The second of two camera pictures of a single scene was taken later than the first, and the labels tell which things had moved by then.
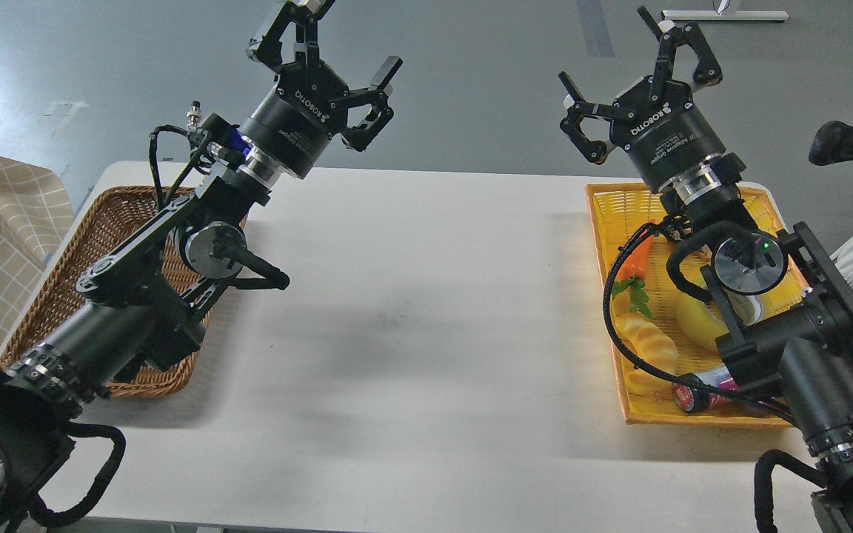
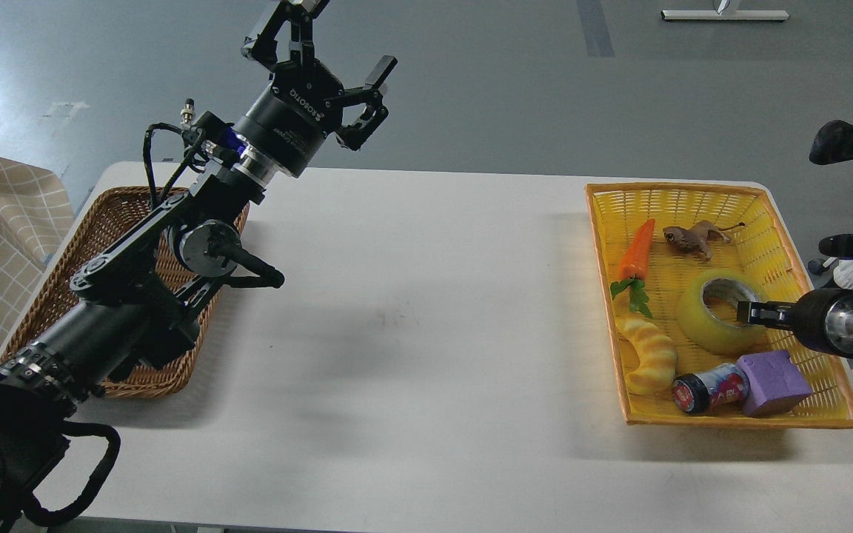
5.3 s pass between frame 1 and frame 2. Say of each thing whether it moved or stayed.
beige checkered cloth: stayed
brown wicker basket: stayed
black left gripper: stayed
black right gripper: moved
